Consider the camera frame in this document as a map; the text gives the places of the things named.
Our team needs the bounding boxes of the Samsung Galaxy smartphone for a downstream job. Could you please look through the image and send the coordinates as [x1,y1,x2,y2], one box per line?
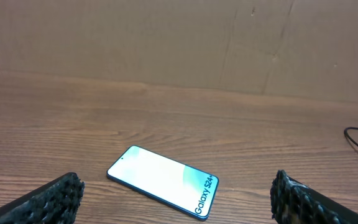
[106,146,219,221]

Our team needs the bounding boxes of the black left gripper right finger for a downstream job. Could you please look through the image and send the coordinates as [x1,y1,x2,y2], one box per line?
[270,170,358,224]

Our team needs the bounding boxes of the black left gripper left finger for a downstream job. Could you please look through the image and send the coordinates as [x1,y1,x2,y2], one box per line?
[0,172,85,224]

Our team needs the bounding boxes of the cardboard wall panel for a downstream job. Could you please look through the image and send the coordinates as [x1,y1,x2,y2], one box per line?
[0,0,358,103]

